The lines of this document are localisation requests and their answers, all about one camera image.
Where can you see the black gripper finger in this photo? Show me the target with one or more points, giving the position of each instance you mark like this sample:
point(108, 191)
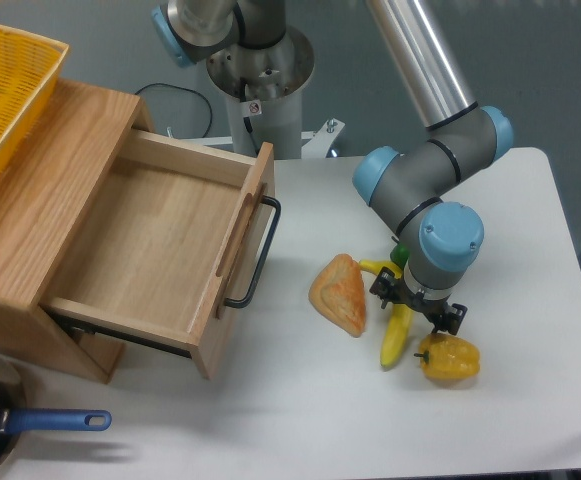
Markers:
point(449, 318)
point(386, 287)

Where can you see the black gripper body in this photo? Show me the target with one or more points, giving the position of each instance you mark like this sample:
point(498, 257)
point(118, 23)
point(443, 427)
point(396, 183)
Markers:
point(429, 302)

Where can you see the yellow toy banana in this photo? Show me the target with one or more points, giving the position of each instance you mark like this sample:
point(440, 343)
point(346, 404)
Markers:
point(400, 321)

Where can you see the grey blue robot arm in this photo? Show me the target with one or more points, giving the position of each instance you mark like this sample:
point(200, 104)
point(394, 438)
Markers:
point(406, 190)

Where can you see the yellow toy bell pepper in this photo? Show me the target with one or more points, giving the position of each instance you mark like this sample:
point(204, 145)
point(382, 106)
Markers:
point(443, 357)

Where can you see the green toy bell pepper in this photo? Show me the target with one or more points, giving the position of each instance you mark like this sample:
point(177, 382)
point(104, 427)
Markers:
point(399, 255)

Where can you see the toy croissant bread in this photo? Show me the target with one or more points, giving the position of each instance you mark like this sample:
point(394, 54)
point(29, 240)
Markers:
point(337, 293)

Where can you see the open wooden drawer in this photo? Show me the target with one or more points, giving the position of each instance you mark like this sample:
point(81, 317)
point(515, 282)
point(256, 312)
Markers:
point(169, 249)

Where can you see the wooden drawer cabinet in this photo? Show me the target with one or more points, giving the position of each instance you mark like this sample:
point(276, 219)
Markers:
point(45, 194)

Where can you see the yellow plastic basket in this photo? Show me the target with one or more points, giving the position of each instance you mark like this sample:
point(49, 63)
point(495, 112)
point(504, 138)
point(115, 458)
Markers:
point(30, 65)

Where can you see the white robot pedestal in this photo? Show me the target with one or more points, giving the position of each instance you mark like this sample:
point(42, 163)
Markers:
point(263, 93)

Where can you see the frying pan blue handle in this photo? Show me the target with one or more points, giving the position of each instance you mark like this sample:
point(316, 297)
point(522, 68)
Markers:
point(17, 417)

